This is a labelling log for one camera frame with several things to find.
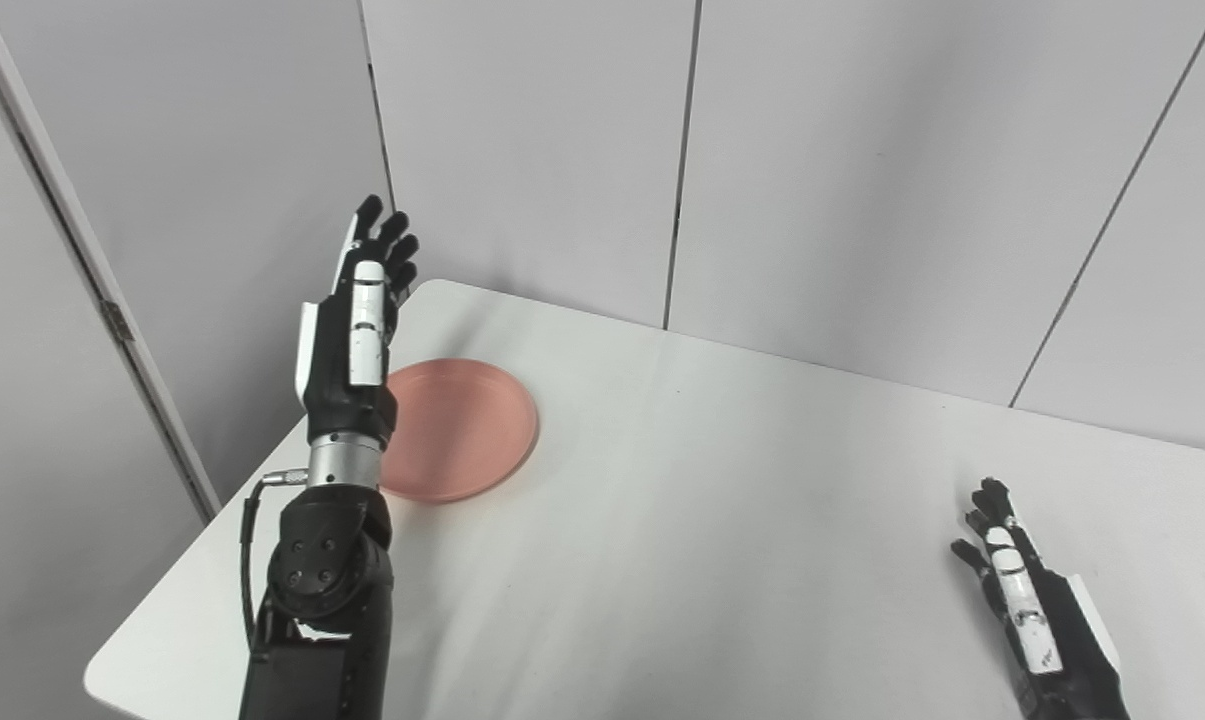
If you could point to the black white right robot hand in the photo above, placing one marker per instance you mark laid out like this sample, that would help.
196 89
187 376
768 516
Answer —
1052 630

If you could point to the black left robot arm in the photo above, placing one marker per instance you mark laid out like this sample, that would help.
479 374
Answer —
322 600

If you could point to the pink round plate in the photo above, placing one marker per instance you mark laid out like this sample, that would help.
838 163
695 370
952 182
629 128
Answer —
462 430

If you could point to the grey metal door hinge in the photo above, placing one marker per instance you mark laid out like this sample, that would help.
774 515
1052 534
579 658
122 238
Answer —
117 320

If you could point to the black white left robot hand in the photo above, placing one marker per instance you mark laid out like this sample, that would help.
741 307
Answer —
347 350

